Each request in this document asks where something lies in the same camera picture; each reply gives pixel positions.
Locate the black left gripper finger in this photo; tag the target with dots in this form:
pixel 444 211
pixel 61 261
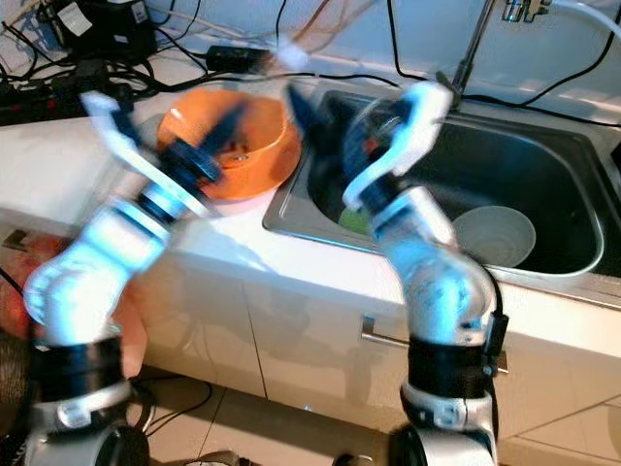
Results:
pixel 230 124

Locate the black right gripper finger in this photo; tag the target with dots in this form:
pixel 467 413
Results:
pixel 320 126

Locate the orange plastic bowl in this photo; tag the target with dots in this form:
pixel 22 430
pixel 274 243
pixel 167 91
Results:
pixel 267 146

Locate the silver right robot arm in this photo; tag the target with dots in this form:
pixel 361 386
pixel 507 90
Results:
pixel 441 282

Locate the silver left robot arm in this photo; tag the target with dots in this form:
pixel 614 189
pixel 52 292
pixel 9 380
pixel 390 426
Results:
pixel 78 282

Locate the white kitchen cabinet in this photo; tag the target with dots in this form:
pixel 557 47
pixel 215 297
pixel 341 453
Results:
pixel 291 340

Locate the green plate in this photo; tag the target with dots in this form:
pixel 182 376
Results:
pixel 354 221

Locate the metal faucet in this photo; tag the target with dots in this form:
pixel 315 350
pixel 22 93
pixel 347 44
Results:
pixel 475 44

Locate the stainless steel sink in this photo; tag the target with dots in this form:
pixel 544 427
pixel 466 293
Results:
pixel 524 155

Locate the white bowl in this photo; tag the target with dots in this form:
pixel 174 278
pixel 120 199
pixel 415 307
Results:
pixel 495 238

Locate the black charger box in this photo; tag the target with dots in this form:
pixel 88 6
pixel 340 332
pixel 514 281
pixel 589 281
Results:
pixel 102 29

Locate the black power strip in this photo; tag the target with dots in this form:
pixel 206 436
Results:
pixel 49 99

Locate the black floor fan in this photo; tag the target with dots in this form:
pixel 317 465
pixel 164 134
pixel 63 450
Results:
pixel 13 408

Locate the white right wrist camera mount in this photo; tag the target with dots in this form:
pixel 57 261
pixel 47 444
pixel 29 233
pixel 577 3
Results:
pixel 422 121

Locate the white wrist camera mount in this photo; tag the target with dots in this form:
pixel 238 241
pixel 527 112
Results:
pixel 121 136
pixel 422 121

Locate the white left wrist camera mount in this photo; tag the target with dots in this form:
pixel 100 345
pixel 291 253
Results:
pixel 121 136

